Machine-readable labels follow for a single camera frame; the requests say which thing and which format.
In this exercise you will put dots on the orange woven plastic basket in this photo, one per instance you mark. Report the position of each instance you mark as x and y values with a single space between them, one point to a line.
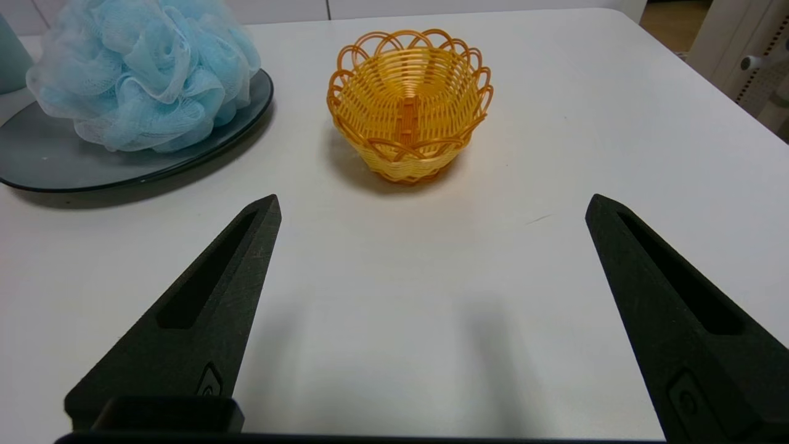
408 120

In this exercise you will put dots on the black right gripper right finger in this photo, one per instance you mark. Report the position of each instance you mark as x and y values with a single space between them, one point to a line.
690 345

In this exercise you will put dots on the white desk with legs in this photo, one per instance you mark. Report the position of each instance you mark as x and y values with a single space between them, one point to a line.
733 43

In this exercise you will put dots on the teal plastic cup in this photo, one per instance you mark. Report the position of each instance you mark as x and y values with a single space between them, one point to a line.
12 61

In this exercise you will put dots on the gray round plate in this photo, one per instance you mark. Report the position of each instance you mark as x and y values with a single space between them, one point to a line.
43 154

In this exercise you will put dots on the light blue bath loofah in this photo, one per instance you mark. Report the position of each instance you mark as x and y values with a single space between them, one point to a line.
142 74

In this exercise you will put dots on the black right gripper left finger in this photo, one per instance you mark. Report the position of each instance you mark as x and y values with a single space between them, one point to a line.
203 333

